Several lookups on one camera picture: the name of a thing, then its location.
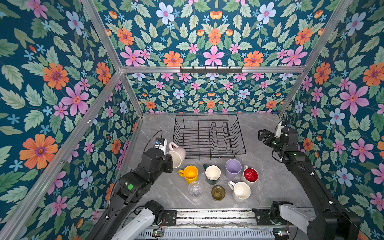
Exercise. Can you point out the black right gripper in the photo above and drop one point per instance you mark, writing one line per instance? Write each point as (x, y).
(270, 136)

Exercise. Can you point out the aluminium frame post back right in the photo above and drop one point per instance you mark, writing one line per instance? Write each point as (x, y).
(330, 27)

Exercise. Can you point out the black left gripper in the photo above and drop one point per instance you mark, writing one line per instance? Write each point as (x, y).
(170, 161)

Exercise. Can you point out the cream white mug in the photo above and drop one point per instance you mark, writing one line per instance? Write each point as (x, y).
(241, 191)

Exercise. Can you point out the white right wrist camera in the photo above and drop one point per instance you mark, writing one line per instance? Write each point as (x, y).
(279, 128)

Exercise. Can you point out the black wire dish rack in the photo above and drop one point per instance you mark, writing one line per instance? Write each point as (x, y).
(209, 136)

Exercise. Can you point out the olive glass cup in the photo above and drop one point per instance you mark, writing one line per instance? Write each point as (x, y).
(218, 193)

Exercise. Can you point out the dark green mug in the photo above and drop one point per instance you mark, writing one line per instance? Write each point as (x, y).
(212, 173)

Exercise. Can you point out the yellow mug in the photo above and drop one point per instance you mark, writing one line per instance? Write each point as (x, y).
(190, 174)

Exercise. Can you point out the black hook rail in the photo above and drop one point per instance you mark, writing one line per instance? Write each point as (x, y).
(210, 70)

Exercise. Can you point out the pale pink mug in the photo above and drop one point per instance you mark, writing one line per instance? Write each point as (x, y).
(177, 153)

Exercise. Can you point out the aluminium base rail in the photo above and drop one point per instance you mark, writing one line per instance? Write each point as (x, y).
(215, 224)

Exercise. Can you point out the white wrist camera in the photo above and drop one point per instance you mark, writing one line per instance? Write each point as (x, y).
(279, 128)
(161, 144)

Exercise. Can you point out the aluminium frame post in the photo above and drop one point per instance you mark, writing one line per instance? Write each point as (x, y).
(330, 27)
(97, 22)

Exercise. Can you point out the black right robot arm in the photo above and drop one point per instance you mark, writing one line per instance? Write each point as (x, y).
(331, 220)

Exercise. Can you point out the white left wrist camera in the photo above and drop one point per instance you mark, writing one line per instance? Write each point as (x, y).
(161, 144)

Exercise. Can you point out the red inside white mug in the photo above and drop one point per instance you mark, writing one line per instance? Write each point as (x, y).
(250, 176)

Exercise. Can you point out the clear glass cup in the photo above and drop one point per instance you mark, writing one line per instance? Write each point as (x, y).
(195, 189)

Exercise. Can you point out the lilac cup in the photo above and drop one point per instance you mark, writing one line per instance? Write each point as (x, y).
(233, 168)

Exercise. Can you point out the aluminium frame post back left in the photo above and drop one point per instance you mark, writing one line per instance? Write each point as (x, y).
(97, 22)

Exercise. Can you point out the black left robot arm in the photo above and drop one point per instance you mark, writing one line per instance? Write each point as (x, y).
(129, 191)

